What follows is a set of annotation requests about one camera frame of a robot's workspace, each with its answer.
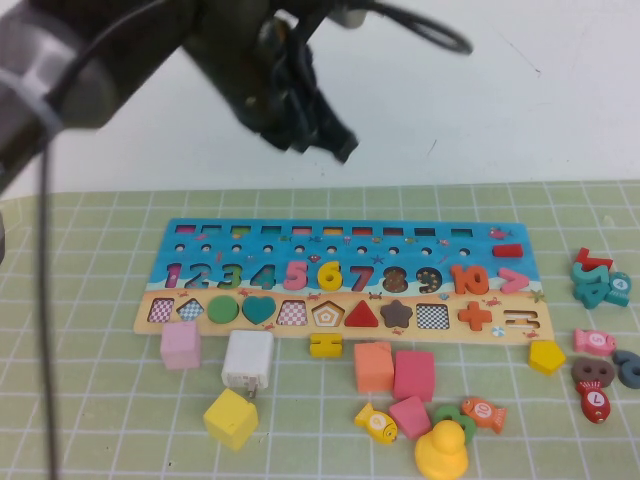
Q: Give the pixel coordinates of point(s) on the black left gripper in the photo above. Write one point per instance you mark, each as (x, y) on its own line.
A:
(260, 90)

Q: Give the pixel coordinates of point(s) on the yellow number six piece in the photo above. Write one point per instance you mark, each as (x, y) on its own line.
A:
(331, 282)

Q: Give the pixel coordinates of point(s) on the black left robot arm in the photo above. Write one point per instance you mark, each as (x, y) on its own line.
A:
(100, 65)

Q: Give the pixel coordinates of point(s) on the colourful wooden number puzzle board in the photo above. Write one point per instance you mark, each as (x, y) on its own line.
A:
(350, 250)

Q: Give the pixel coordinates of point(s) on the pink number five piece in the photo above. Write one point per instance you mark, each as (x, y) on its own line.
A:
(296, 285)

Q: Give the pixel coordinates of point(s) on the teal heart piece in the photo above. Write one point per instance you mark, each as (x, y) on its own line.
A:
(259, 309)

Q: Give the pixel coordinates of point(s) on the red triangle piece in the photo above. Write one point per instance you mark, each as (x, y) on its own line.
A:
(361, 318)

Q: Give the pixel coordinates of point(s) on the brown star piece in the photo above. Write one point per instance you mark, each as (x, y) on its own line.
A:
(396, 314)

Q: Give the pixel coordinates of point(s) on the green circle piece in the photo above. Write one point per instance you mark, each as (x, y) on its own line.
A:
(223, 310)

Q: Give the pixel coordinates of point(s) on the orange number ten piece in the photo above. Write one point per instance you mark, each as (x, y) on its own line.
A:
(457, 280)

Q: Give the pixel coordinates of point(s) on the yellow equals sign piece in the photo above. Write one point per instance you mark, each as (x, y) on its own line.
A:
(326, 346)

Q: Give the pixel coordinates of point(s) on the red minus sign piece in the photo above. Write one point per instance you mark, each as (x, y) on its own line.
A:
(507, 250)

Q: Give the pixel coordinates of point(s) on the orange plus sign piece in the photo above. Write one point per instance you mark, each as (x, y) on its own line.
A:
(475, 316)

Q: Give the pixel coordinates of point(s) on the pink greater-than sign piece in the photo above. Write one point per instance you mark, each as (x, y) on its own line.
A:
(520, 281)

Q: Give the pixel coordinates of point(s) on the red number seven piece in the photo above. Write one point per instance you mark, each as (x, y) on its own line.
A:
(582, 257)

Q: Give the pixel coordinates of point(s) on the teal number two piece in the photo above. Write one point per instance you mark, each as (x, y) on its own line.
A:
(580, 275)

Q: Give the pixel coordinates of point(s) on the green number three piece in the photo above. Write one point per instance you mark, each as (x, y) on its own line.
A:
(444, 415)

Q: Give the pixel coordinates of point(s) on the brown number eight piece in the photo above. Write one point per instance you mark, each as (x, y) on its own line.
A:
(580, 372)

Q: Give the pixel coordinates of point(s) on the dark grey number nine piece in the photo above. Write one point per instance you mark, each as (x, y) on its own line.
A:
(625, 377)

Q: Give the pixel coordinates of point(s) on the white cube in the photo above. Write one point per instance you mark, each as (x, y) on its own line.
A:
(247, 357)

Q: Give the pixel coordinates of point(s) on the orange rectangular block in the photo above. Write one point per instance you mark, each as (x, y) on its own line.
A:
(372, 367)

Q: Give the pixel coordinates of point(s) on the light pink cube block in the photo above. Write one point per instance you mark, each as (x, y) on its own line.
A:
(180, 347)

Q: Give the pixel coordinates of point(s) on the dark pink rectangular block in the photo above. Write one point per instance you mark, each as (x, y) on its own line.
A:
(413, 377)

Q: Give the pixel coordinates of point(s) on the yellow fish number nine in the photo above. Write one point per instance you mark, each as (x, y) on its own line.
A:
(376, 423)

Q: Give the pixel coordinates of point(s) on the yellow cube block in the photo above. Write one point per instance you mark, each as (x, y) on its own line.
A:
(230, 420)

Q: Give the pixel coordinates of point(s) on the pink trapezoid block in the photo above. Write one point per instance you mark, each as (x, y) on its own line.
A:
(409, 419)

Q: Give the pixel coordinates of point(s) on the green checkered tablecloth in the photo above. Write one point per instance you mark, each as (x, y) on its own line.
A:
(90, 350)

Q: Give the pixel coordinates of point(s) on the yellow pentagon block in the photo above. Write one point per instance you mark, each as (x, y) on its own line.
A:
(546, 357)

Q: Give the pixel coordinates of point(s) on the orange fish number ten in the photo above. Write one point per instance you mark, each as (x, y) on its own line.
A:
(482, 412)

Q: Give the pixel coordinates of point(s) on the yellow rubber duck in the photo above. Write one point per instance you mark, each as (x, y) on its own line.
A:
(442, 452)

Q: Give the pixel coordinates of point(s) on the teal fish number four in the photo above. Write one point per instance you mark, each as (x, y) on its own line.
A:
(620, 287)

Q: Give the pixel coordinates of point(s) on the pink fish number five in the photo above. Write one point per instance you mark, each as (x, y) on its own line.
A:
(594, 342)

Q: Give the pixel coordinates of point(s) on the red fish number seven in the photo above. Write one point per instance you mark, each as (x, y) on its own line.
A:
(595, 400)

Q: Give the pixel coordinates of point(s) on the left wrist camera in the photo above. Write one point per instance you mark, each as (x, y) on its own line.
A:
(350, 15)

